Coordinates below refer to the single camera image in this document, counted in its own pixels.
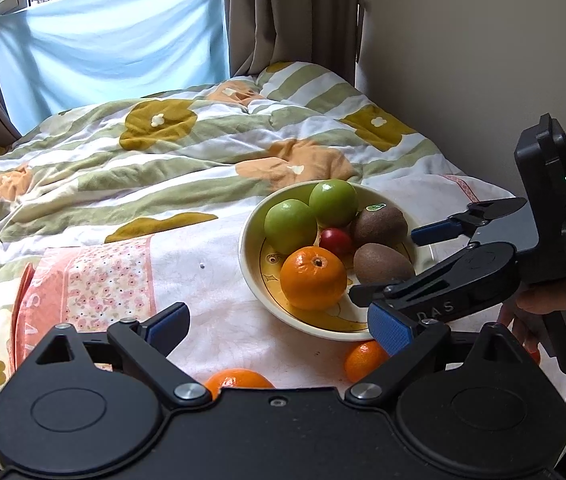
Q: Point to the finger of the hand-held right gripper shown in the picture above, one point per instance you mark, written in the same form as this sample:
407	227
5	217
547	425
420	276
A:
433	231
433	292

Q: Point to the striped flower print blanket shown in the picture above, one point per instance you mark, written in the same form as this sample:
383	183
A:
163	160

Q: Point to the medium orange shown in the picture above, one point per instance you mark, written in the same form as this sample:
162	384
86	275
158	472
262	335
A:
313	280

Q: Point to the white cloth with pink floral border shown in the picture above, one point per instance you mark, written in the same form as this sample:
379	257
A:
213	280

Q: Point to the green apple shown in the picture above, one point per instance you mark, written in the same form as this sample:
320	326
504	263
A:
333	202
290	226

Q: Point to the large orange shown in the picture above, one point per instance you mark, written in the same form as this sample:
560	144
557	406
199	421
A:
238	379

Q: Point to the plain brown kiwi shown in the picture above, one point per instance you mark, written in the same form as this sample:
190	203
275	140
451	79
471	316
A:
380	262

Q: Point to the person's right hand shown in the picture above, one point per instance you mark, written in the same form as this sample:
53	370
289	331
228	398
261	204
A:
525	312

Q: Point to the light blue window cloth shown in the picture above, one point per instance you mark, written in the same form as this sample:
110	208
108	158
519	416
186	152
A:
113	45

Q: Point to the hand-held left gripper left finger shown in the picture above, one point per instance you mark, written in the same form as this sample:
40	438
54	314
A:
170	322

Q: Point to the cream bowl with bear print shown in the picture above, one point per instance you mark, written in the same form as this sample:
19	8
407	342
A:
258	280

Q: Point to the kiwi with sticker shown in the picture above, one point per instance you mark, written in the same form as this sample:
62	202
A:
383	227

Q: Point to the red cherry tomato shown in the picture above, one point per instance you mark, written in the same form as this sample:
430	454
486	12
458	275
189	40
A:
335	241

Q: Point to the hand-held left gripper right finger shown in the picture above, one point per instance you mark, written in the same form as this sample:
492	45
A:
388	328

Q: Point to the small mandarin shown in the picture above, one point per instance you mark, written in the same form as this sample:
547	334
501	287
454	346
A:
534	356
360	362

